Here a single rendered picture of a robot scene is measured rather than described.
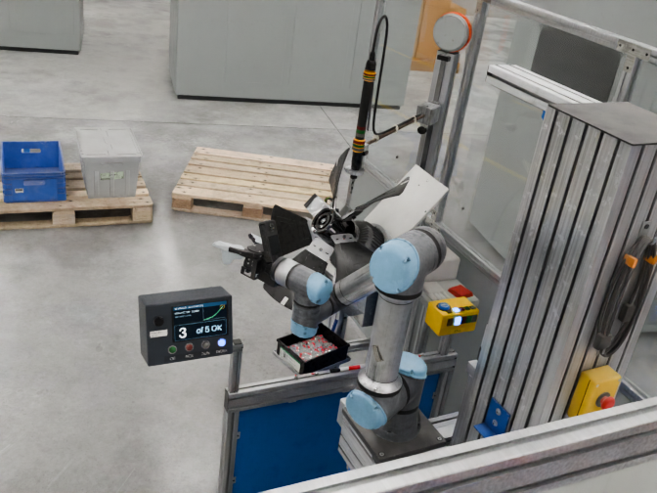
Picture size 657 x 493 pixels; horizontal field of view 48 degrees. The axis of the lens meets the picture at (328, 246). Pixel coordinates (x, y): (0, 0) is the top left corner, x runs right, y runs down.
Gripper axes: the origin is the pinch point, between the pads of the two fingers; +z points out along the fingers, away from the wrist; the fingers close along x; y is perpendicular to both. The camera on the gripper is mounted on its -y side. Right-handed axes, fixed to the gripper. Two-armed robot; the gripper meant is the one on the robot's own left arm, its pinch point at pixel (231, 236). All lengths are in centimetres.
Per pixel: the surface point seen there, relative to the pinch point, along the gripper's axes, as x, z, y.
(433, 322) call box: 78, -35, 34
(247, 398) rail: 18, -4, 61
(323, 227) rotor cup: 71, 16, 15
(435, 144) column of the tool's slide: 139, 12, -14
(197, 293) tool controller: -1.5, 8.0, 21.7
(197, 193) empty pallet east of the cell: 232, 235, 100
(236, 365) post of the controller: 13.2, -0.2, 47.7
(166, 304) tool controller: -12.9, 8.4, 22.5
